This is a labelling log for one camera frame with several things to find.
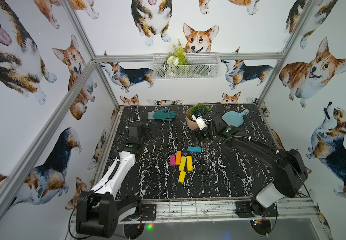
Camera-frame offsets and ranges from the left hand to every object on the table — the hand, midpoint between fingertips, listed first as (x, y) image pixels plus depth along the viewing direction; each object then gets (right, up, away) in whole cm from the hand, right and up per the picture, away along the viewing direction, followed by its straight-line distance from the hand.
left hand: (146, 125), depth 85 cm
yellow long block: (+25, -24, +5) cm, 35 cm away
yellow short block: (+20, -29, -1) cm, 35 cm away
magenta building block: (+14, -21, +6) cm, 26 cm away
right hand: (+25, -3, -2) cm, 26 cm away
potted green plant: (+30, +10, +13) cm, 34 cm away
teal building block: (+29, -16, +11) cm, 35 cm away
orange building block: (+18, -20, +8) cm, 28 cm away
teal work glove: (+5, +7, +30) cm, 31 cm away
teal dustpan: (+59, +4, +28) cm, 65 cm away
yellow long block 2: (+20, -23, +5) cm, 31 cm away
